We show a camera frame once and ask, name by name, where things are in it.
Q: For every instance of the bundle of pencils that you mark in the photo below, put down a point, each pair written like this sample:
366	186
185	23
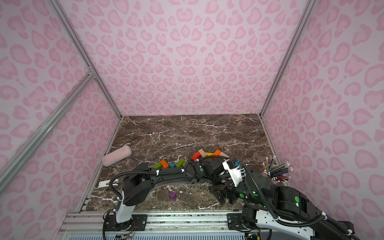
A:
277	172

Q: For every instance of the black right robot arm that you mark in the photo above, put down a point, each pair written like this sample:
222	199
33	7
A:
276	208

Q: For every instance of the white stapler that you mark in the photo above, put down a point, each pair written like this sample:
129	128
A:
103	184

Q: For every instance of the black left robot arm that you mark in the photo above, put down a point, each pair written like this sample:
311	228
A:
133	187

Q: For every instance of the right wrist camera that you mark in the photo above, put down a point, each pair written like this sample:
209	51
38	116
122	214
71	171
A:
237	172

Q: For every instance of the purple cube block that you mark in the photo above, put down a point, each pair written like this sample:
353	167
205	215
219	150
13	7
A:
172	195

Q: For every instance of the pink pencil case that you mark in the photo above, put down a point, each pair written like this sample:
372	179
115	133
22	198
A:
116	156

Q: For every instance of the red block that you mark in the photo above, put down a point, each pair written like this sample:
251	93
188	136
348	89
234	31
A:
196	156

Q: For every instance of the green block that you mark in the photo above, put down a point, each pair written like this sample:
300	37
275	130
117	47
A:
157	166
180	163

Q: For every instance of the natural wood block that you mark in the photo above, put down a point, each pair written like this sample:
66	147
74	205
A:
202	153
223	155

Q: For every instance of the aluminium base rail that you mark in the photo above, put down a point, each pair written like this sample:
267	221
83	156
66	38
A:
181	225

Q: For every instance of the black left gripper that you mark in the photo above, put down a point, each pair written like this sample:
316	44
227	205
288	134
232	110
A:
216	169

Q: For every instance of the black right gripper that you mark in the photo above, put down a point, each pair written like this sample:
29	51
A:
227	190

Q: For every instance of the orange block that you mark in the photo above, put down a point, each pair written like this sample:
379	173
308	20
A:
164	164
217	153

